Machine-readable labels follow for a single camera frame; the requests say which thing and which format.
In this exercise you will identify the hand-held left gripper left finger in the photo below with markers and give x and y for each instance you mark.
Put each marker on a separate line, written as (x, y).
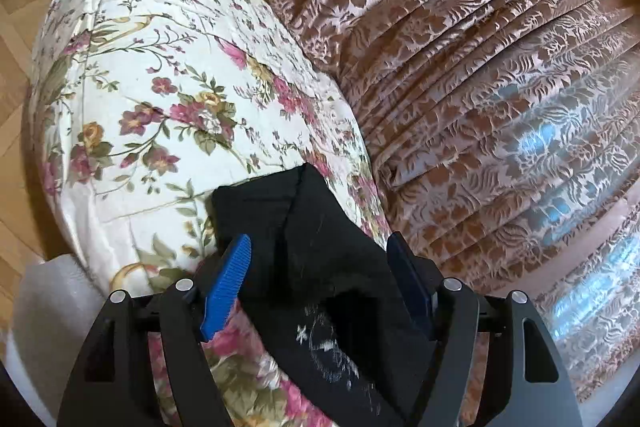
(227, 284)

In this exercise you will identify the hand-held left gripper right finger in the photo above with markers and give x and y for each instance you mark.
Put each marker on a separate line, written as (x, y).
(407, 279)

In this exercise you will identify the black pants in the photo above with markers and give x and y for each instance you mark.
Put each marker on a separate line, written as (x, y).
(300, 232)

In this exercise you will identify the brown floral patterned curtain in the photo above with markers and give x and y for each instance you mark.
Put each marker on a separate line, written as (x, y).
(475, 82)

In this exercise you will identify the floral bed blanket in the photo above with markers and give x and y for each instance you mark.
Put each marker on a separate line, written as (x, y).
(150, 107)

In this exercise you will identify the white plastic cover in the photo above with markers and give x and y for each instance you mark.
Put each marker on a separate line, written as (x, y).
(50, 307)

